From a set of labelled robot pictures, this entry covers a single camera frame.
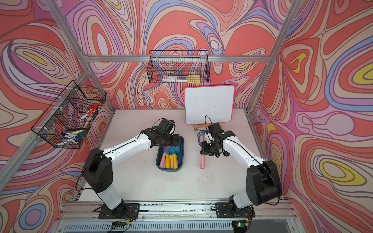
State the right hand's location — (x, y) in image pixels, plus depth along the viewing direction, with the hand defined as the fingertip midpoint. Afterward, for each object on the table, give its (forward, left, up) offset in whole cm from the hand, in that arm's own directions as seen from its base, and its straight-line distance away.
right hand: (203, 156), depth 84 cm
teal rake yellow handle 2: (0, +20, -6) cm, 20 cm away
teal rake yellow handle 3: (+7, +17, -4) cm, 19 cm away
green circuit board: (-31, +45, -9) cm, 55 cm away
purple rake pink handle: (+10, +1, +3) cm, 10 cm away
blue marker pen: (+3, +67, +21) cm, 70 cm away
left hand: (+9, +14, +4) cm, 17 cm away
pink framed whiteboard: (+35, -12, +11) cm, 39 cm away
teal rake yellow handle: (0, +22, -4) cm, 22 cm away
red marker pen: (+17, +62, +23) cm, 69 cm away
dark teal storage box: (+4, +27, -3) cm, 28 cm away
